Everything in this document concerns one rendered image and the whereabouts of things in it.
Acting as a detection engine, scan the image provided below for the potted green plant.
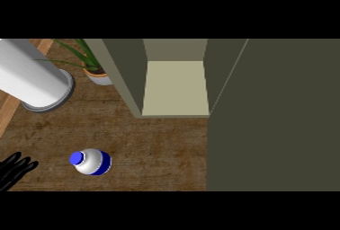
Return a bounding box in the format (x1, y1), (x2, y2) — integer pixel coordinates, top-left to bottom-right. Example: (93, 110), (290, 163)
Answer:
(33, 39), (114, 86)

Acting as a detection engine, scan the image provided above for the olive green open cabinet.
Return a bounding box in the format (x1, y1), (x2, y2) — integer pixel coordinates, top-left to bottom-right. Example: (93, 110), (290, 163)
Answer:
(84, 39), (250, 119)

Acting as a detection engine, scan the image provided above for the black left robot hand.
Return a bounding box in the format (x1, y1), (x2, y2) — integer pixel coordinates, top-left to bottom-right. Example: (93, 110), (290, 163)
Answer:
(0, 151), (40, 192)

